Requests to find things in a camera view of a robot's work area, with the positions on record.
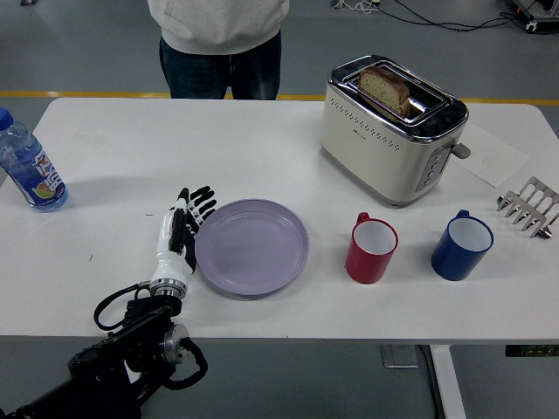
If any silver metal toast rack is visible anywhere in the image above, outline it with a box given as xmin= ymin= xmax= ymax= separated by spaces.
xmin=496 ymin=176 xmax=559 ymax=241

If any blue enamel mug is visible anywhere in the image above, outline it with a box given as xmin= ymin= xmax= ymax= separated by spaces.
xmin=431 ymin=209 xmax=495 ymax=282

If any black table control panel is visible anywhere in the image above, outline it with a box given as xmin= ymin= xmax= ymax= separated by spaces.
xmin=505 ymin=344 xmax=559 ymax=357

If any lilac round plate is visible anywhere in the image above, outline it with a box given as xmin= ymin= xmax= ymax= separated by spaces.
xmin=194 ymin=198 xmax=311 ymax=298

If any black cable under table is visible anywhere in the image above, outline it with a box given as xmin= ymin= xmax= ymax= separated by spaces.
xmin=414 ymin=344 xmax=440 ymax=419

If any cream and chrome toaster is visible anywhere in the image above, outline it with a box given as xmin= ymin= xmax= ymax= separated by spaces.
xmin=320 ymin=54 xmax=473 ymax=209

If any red enamel mug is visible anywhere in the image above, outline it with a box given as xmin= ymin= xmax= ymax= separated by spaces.
xmin=345 ymin=211 xmax=399 ymax=285

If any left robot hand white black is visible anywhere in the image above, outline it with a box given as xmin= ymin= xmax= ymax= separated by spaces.
xmin=150 ymin=186 xmax=218 ymax=287

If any grey floor socket plate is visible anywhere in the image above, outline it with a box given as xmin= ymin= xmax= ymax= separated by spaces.
xmin=380 ymin=344 xmax=421 ymax=370

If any white paper sheet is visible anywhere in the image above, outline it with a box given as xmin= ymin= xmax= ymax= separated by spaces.
xmin=449 ymin=121 xmax=532 ymax=189

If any white cable bundle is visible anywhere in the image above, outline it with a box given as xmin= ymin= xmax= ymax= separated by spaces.
xmin=330 ymin=0 xmax=381 ymax=12

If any metal equipment frame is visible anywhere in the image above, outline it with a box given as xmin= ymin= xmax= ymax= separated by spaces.
xmin=510 ymin=0 xmax=559 ymax=34

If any black cable on floor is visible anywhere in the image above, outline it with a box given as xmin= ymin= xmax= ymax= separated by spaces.
xmin=378 ymin=0 xmax=525 ymax=33

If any brown bread slice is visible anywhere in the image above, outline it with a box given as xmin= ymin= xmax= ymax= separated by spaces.
xmin=358 ymin=65 xmax=411 ymax=117

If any blue-capped plastic drink bottle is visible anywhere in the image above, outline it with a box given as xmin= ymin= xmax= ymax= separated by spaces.
xmin=0 ymin=107 xmax=70 ymax=214

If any white table leg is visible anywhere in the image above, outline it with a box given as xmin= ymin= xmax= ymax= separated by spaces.
xmin=428 ymin=344 xmax=467 ymax=419

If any person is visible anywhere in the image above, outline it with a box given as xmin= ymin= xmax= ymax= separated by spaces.
xmin=147 ymin=0 xmax=290 ymax=100

